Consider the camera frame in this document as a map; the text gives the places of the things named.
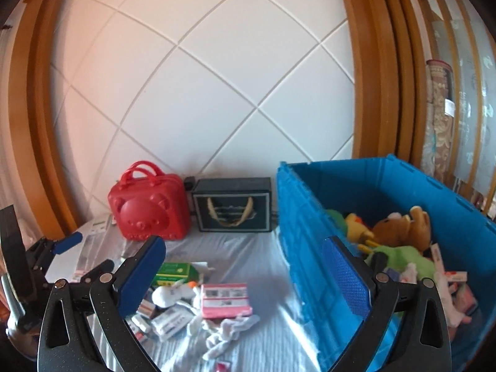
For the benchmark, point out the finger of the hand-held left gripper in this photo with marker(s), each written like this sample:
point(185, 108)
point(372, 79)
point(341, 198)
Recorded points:
point(69, 242)
point(100, 268)

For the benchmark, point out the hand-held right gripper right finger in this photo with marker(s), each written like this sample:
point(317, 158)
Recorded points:
point(347, 279)

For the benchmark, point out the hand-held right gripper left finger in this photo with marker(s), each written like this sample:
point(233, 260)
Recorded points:
point(141, 275)

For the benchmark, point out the blue plastic crate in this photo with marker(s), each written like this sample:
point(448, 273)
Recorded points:
point(306, 240)

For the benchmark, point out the pink tissue pack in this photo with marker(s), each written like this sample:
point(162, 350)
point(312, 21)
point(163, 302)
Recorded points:
point(224, 300)

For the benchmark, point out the clear plastic packet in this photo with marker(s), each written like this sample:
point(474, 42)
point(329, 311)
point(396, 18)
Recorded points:
point(93, 252)

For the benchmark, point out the green cardboard box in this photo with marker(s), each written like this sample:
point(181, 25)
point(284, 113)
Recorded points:
point(176, 273)

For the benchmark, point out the white green-striped box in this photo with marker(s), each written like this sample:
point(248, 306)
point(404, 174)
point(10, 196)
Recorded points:
point(101, 224)

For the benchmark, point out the pile of medicine boxes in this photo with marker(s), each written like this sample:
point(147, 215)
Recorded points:
point(168, 319)

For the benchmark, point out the yellow plush toy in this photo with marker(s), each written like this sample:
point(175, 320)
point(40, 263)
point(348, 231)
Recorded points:
point(354, 226)

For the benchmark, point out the red bear-face case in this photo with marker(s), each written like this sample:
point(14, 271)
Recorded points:
point(147, 213)

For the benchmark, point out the white paper leaflet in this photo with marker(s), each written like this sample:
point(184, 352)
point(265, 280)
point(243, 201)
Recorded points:
point(203, 268)

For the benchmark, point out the small green plush toy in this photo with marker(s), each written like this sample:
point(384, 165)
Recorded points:
point(335, 217)

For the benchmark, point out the large green plush toy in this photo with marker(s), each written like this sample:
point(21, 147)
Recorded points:
point(407, 259)

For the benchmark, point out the brown teddy bear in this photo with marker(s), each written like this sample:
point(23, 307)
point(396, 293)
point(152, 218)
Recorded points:
point(403, 228)

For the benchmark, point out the white red slim box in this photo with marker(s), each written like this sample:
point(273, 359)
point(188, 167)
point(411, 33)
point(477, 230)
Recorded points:
point(438, 255)

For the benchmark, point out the white sock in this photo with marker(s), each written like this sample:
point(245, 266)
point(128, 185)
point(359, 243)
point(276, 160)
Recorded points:
point(228, 329)

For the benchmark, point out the pink plush toy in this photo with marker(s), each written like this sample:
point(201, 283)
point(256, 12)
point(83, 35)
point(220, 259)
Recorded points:
point(461, 302)

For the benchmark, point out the small red packet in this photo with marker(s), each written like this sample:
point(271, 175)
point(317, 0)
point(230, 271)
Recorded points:
point(224, 365)

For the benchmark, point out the rolled patterned carpet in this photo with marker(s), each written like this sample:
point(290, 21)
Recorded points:
point(438, 131)

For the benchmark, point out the wooden slat glass partition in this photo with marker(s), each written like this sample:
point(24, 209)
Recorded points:
point(471, 85)

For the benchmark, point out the wooden wall frame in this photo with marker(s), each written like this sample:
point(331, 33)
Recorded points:
point(372, 66)

